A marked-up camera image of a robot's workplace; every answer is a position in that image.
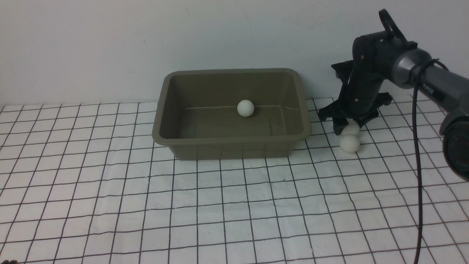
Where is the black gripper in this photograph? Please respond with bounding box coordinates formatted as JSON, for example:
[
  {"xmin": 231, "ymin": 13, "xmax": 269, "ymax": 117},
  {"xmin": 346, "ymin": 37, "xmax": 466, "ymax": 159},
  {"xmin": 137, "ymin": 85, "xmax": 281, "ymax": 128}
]
[{"xmin": 318, "ymin": 70, "xmax": 393, "ymax": 135}]

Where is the white table-tennis ball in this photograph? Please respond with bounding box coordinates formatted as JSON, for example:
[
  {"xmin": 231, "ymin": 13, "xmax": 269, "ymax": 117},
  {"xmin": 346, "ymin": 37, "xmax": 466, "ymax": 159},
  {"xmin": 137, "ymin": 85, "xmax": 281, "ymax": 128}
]
[
  {"xmin": 339, "ymin": 134, "xmax": 360, "ymax": 154},
  {"xmin": 237, "ymin": 100, "xmax": 255, "ymax": 117},
  {"xmin": 341, "ymin": 119, "xmax": 360, "ymax": 136}
]

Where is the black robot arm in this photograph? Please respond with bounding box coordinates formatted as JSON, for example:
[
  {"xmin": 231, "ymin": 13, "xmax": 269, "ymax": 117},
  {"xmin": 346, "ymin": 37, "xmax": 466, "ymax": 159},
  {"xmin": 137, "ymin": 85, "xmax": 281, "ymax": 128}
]
[{"xmin": 318, "ymin": 10, "xmax": 469, "ymax": 181}]

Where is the olive green plastic bin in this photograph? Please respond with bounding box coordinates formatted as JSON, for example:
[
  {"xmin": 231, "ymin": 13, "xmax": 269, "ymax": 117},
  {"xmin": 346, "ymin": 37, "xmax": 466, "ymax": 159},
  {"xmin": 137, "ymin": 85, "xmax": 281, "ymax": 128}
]
[{"xmin": 152, "ymin": 68, "xmax": 311, "ymax": 160}]

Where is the white black-grid tablecloth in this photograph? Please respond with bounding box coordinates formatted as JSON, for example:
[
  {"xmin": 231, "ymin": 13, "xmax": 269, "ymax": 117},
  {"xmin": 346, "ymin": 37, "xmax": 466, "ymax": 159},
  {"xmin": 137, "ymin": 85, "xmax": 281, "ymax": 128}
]
[{"xmin": 0, "ymin": 94, "xmax": 469, "ymax": 264}]

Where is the black cable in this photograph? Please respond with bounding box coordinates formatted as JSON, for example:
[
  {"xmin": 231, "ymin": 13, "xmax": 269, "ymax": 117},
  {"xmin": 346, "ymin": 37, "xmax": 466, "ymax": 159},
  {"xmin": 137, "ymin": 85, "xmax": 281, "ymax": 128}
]
[{"xmin": 409, "ymin": 59, "xmax": 449, "ymax": 264}]

